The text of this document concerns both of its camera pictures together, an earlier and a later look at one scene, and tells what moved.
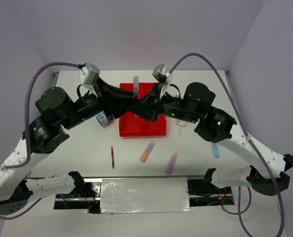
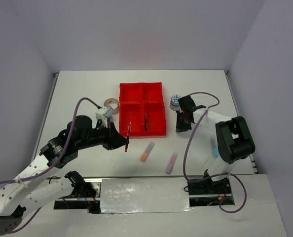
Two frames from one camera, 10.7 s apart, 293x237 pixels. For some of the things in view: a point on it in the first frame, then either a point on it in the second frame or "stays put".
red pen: [112, 157] to [128, 137]
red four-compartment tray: [134, 125] stays put
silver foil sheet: [144, 195] stays put
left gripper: [115, 106] to [114, 138]
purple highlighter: [171, 162] stays put
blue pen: [136, 89] to [146, 125]
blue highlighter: [216, 150] stays put
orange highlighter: [145, 155] stays put
